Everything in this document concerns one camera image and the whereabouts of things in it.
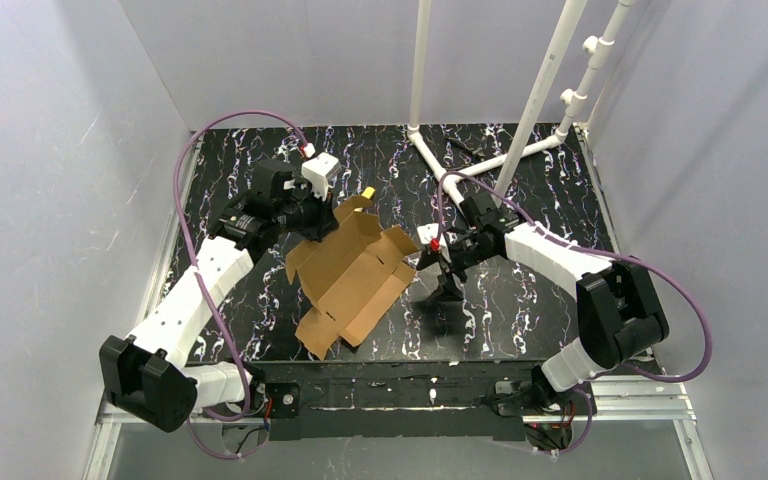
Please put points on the yellow white marker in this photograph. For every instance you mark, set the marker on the yellow white marker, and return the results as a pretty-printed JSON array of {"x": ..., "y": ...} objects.
[{"x": 365, "y": 196}]

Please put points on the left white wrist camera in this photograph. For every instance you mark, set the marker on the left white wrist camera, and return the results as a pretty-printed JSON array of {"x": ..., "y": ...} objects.
[{"x": 320, "y": 168}]

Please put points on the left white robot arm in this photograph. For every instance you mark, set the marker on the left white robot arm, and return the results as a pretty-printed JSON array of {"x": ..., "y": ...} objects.
[{"x": 146, "y": 373}]

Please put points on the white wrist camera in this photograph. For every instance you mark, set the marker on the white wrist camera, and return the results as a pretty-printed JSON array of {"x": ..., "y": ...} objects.
[
  {"x": 435, "y": 247},
  {"x": 320, "y": 168}
]

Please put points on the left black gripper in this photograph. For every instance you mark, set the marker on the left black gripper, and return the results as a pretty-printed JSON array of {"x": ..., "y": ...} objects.
[{"x": 317, "y": 218}]

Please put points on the aluminium base frame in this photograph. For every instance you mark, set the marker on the aluminium base frame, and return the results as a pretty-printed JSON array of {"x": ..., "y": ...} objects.
[{"x": 270, "y": 387}]

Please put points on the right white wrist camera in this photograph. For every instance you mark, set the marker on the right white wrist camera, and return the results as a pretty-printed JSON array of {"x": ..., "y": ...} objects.
[{"x": 435, "y": 247}]

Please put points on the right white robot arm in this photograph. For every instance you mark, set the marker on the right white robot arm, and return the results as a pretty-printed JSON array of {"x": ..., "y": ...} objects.
[{"x": 619, "y": 313}]

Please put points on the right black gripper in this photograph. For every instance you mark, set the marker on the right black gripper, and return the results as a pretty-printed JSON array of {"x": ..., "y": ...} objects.
[{"x": 450, "y": 263}]

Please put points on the brown cardboard box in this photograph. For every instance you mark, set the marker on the brown cardboard box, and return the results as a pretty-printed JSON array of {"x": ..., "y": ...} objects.
[{"x": 351, "y": 278}]

